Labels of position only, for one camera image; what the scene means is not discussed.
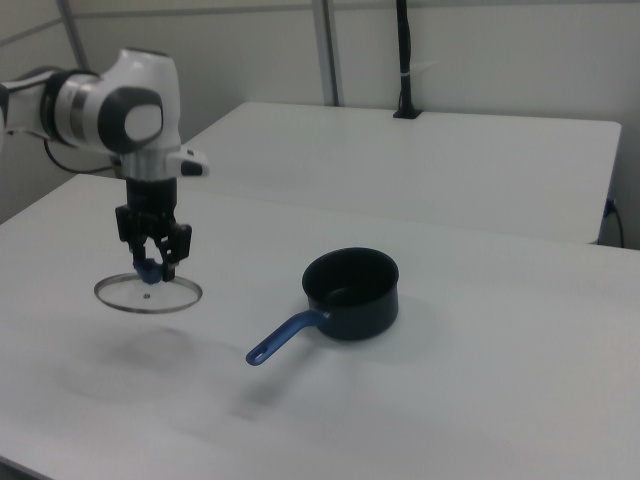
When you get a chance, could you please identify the black cable with blue plug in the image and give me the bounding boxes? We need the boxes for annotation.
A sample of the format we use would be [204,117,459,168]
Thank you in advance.
[604,196,627,247]

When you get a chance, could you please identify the glass lid with blue knob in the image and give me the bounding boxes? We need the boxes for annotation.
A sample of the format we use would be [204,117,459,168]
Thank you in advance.
[93,256,204,316]

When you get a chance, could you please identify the white side table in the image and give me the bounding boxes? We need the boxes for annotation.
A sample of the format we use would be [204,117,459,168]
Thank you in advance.
[178,101,623,246]

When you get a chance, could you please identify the grey metal partition post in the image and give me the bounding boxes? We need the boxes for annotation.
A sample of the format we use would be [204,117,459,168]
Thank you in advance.
[311,0,347,107]
[53,0,93,72]

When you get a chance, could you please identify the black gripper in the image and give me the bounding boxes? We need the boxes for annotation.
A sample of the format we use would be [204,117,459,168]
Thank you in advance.
[115,178,194,281]

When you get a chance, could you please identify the black camera pole with zip tie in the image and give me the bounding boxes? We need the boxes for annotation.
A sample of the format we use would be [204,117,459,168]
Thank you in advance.
[392,0,424,120]

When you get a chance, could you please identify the dark blue saucepan blue handle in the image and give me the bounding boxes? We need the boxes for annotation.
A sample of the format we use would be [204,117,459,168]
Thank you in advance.
[244,246,401,369]

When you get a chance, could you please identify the black cable on robot arm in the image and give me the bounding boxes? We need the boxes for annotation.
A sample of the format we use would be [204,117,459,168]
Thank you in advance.
[42,138,122,175]

